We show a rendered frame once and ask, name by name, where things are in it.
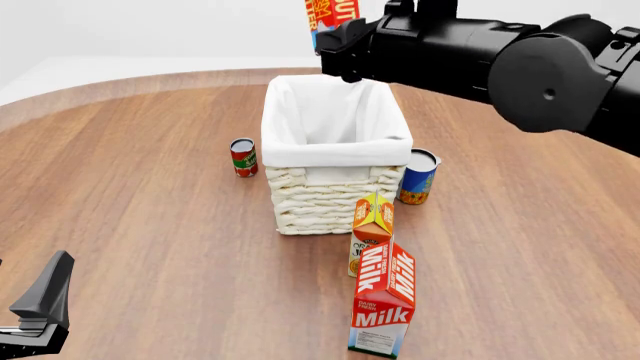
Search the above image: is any red tomato sauce tin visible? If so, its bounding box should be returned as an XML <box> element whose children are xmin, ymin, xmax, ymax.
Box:
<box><xmin>229</xmin><ymin>137</ymin><xmax>260</xmax><ymax>179</ymax></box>

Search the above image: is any red and yellow butter box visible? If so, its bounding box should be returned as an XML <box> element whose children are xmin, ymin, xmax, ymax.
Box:
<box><xmin>304</xmin><ymin>0</ymin><xmax>362</xmax><ymax>57</ymax></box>

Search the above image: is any blue and yellow soup tin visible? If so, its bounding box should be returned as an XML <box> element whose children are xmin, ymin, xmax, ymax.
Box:
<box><xmin>395</xmin><ymin>147</ymin><xmax>443</xmax><ymax>207</ymax></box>

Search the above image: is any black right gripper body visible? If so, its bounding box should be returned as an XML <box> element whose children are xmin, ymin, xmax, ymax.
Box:
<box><xmin>315</xmin><ymin>16</ymin><xmax>381</xmax><ymax>84</ymax></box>

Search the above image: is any white woven basket cloth lining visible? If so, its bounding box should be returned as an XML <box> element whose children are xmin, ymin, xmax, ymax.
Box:
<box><xmin>260</xmin><ymin>73</ymin><xmax>415</xmax><ymax>237</ymax></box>

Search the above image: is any orange juice carton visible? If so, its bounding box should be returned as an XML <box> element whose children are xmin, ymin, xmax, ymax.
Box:
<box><xmin>347</xmin><ymin>190</ymin><xmax>396</xmax><ymax>279</ymax></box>

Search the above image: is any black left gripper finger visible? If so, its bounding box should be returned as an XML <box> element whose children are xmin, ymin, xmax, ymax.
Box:
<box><xmin>9</xmin><ymin>249</ymin><xmax>76</xmax><ymax>328</ymax></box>

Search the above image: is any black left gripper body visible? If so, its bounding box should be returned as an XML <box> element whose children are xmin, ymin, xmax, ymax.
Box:
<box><xmin>0</xmin><ymin>321</ymin><xmax>70</xmax><ymax>360</ymax></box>

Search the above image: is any red and white milk carton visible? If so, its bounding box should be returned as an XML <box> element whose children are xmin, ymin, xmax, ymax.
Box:
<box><xmin>347</xmin><ymin>235</ymin><xmax>418</xmax><ymax>360</ymax></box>

